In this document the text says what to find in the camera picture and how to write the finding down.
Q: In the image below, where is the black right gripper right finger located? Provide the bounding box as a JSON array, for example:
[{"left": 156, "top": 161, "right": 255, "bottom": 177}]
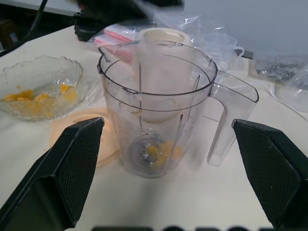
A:
[{"left": 231, "top": 118, "right": 308, "bottom": 231}]

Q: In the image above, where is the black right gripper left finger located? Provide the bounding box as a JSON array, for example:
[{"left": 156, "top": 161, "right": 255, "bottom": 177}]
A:
[{"left": 0, "top": 117, "right": 105, "bottom": 231}]

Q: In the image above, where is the cream blender jar lid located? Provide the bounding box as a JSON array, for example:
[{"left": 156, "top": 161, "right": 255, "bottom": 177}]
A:
[{"left": 49, "top": 108, "right": 121, "bottom": 168}]

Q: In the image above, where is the clear plastic blender jar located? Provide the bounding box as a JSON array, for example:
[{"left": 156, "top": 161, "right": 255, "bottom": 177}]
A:
[{"left": 97, "top": 43, "right": 259, "bottom": 179}]

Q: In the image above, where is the cream white blender base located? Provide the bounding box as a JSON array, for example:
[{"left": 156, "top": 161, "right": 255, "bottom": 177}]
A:
[{"left": 132, "top": 27, "right": 194, "bottom": 124}]

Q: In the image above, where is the plastic bag with dark parts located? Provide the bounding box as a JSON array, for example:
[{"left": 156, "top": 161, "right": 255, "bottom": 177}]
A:
[{"left": 253, "top": 50, "right": 308, "bottom": 114}]

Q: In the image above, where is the clear glass scalloped bowl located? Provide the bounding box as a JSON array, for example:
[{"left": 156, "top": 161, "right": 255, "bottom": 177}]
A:
[{"left": 0, "top": 55, "right": 84, "bottom": 122}]

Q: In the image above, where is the clear plastic measuring cup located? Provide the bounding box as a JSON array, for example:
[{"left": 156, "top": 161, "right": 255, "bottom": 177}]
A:
[{"left": 196, "top": 32, "right": 245, "bottom": 74}]

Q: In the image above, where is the brown cardboard box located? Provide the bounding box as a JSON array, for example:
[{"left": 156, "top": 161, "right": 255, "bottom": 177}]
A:
[{"left": 0, "top": 19, "right": 20, "bottom": 50}]

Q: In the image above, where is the black blurry device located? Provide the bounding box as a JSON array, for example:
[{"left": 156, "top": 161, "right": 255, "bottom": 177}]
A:
[{"left": 73, "top": 0, "right": 185, "bottom": 43}]

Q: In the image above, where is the red package in plastic bag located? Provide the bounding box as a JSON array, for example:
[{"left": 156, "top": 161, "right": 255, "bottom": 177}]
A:
[{"left": 94, "top": 26, "right": 141, "bottom": 64}]

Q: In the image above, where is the clear plastic bag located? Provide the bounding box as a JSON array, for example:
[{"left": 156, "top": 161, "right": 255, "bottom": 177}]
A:
[{"left": 153, "top": 11, "right": 241, "bottom": 73}]

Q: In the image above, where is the black cable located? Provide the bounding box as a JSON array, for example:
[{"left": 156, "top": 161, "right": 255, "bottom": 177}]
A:
[{"left": 23, "top": 0, "right": 49, "bottom": 43}]

